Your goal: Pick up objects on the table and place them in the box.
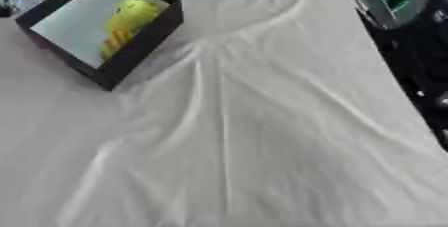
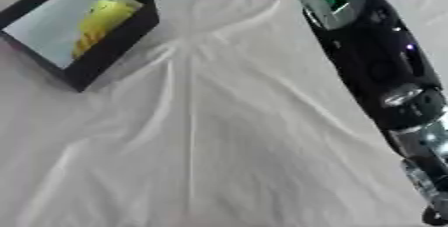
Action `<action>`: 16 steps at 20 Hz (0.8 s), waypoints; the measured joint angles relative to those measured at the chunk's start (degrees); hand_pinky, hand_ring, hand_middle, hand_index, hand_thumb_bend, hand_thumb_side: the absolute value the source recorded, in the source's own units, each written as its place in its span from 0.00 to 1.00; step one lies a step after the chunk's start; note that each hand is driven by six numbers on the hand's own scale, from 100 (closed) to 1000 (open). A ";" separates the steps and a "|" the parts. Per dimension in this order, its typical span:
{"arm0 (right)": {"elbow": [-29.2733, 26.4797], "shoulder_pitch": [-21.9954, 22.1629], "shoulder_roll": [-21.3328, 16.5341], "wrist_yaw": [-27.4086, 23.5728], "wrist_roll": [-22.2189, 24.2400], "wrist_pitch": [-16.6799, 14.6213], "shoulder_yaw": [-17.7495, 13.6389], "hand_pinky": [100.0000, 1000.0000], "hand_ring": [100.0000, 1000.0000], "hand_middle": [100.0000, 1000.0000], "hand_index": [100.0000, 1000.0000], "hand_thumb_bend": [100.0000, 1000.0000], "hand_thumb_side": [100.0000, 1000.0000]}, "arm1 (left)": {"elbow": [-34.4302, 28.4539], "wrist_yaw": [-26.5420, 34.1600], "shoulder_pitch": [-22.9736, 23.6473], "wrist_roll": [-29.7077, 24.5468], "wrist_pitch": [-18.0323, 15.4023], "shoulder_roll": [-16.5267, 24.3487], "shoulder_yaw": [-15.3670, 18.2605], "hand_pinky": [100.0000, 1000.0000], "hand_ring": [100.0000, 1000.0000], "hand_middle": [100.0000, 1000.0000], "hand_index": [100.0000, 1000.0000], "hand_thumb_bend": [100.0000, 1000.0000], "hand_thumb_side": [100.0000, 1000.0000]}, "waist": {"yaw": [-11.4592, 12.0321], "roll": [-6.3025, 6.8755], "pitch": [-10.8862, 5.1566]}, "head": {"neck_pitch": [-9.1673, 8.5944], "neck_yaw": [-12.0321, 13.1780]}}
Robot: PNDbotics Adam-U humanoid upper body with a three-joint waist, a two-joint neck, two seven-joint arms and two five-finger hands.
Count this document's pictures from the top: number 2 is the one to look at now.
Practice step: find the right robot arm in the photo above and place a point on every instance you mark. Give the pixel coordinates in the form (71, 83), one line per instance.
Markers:
(373, 54)

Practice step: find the black box white inside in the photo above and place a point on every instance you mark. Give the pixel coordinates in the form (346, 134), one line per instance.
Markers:
(111, 49)

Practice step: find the yellow toy banana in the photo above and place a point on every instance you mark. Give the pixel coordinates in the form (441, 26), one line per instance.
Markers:
(100, 21)

